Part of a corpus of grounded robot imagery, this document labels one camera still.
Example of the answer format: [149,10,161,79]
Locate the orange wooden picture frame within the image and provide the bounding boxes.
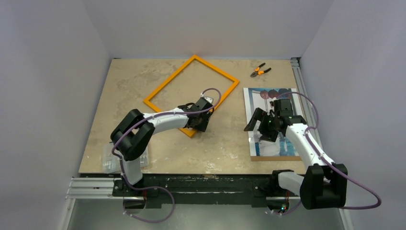
[143,54,240,138]

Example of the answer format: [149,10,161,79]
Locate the photo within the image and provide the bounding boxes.
[243,88,304,161]

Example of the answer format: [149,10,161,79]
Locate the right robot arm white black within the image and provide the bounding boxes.
[244,99,348,209]

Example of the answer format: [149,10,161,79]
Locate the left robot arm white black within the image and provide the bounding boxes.
[110,96,214,196]

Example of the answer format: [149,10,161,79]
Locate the orange black pliers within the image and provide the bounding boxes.
[250,62,272,78]

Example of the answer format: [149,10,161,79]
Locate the clear plastic screw box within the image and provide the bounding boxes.
[101,142,149,174]

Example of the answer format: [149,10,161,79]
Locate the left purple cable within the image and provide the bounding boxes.
[111,88,222,223]

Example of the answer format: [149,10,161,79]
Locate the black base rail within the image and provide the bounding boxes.
[112,174,300,209]

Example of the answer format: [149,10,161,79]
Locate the aluminium extrusion rail front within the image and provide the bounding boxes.
[65,177,120,199]

